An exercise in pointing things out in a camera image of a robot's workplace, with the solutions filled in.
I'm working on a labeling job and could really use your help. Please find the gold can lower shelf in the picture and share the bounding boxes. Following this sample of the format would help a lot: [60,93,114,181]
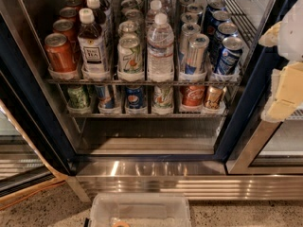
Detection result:
[204,86,224,110]

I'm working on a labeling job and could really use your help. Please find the orange soda can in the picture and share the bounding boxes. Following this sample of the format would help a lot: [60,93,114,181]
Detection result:
[60,7,78,23]
[45,33,77,73]
[53,19,77,43]

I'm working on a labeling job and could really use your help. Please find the front clear water bottle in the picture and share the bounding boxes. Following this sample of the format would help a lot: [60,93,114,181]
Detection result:
[147,12,174,75]

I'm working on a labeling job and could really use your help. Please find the open fridge glass door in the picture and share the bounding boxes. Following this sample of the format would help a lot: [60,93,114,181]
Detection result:
[0,72,67,209]

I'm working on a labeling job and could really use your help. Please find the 7up can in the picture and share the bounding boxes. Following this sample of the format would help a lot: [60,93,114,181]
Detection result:
[118,20,140,37]
[117,34,143,74]

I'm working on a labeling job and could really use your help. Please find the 7up can lower shelf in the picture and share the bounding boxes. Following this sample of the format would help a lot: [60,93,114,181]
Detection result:
[153,85,173,109]

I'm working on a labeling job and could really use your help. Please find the front orange soda can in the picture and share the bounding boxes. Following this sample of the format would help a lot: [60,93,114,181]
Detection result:
[45,33,77,73]

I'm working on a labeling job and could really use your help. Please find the right fridge sliding door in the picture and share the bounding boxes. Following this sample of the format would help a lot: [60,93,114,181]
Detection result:
[225,60,303,176]

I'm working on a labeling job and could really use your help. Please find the green can lower shelf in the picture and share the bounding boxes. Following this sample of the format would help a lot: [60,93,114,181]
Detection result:
[67,85,90,109]

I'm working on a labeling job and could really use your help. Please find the front tea bottle white cap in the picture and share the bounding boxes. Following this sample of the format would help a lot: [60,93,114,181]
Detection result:
[78,9,108,73]

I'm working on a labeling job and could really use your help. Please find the wire shelf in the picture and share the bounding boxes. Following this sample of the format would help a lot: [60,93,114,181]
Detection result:
[46,79,240,86]
[66,112,227,118]

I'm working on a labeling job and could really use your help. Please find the lower wire shelf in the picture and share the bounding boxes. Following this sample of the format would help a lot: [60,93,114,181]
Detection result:
[66,112,227,118]

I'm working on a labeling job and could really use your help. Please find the blue pepsi can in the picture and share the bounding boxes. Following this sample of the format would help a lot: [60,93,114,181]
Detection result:
[206,10,231,36]
[214,37,243,76]
[210,22,239,64]

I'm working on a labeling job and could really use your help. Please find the pepsi can lower shelf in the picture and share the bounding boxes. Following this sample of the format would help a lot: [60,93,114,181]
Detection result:
[126,86,144,109]

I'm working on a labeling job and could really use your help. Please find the clear plastic bin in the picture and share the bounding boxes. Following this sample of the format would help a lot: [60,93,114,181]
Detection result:
[87,193,191,227]

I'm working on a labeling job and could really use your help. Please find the top wire shelf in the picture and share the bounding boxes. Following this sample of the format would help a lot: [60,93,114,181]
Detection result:
[46,79,240,86]

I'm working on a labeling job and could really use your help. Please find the red coca-cola can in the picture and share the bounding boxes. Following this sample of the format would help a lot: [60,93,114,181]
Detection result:
[180,85,205,106]

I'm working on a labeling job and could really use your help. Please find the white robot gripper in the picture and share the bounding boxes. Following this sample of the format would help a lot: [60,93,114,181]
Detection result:
[258,0,303,123]

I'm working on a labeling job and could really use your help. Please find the blue can lower shelf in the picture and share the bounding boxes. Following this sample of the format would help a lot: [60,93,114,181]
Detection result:
[95,85,115,109]

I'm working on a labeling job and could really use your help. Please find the front silver energy drink can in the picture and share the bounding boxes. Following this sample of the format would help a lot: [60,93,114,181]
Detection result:
[185,33,209,75]

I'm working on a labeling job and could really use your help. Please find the front blue pepsi can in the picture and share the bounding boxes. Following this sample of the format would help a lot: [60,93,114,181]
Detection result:
[214,37,243,76]

